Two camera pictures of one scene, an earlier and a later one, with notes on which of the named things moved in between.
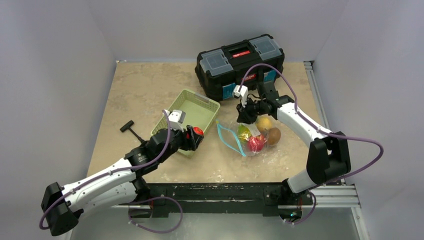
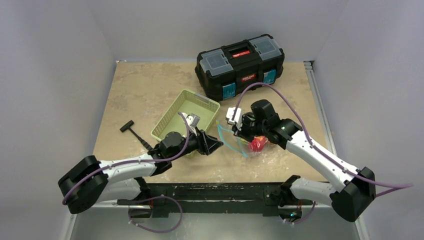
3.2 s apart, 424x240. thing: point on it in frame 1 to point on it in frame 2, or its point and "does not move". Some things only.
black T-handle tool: [127, 125] does not move
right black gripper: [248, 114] to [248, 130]
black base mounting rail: [264, 198] does not move
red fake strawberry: [256, 143] does not move
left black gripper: [195, 138] to [206, 144]
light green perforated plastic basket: [199, 110] does not move
